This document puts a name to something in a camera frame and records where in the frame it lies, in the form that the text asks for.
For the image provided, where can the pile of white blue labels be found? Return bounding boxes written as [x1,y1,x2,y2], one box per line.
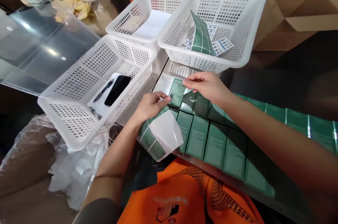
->
[181,23,235,57]

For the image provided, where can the white paper under phone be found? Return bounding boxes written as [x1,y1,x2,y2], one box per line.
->
[86,73,126,119]

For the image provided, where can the person's body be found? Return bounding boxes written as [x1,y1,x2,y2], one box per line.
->
[117,157,265,224]

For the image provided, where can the single green label sticker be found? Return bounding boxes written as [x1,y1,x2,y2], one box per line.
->
[168,78,186,109]

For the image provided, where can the white paper sheet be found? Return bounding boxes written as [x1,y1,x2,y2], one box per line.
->
[133,9,173,40]

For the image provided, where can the black pen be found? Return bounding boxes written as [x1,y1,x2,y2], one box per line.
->
[93,79,115,103]

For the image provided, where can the clear plastic bag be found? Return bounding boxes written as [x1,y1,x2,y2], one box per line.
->
[0,114,125,213]

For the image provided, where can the white basket with paper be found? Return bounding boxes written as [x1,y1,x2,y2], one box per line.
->
[105,0,191,51]

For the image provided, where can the rows of green cartons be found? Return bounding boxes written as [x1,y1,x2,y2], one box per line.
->
[167,86,338,199]

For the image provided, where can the clear acrylic panel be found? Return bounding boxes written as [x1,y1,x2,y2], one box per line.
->
[0,7,102,97]

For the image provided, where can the pile of yellow packets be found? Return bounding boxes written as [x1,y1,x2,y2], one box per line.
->
[51,0,96,23]

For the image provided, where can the black smartphone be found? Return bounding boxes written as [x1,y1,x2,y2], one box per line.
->
[104,75,132,107]

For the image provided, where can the open brown cardboard box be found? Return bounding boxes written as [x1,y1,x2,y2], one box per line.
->
[252,0,338,52]

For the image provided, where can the flat sheet of green labels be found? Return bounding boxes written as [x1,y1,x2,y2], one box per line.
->
[189,10,215,57]

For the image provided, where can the pile of crumpled white paper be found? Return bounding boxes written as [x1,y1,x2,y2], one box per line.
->
[47,125,113,212]

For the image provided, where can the curled sheet of green labels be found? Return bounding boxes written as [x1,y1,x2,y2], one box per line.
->
[137,98,184,163]

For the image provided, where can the person's right hand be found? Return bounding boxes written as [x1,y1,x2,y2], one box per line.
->
[182,71,233,106]

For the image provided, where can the white basket with label sheets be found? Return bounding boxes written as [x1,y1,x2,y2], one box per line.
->
[157,0,268,73]

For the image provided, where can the person's left hand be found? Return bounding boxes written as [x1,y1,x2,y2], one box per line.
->
[134,91,172,125]

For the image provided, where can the white basket with phone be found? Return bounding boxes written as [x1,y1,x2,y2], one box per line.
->
[38,35,158,152]

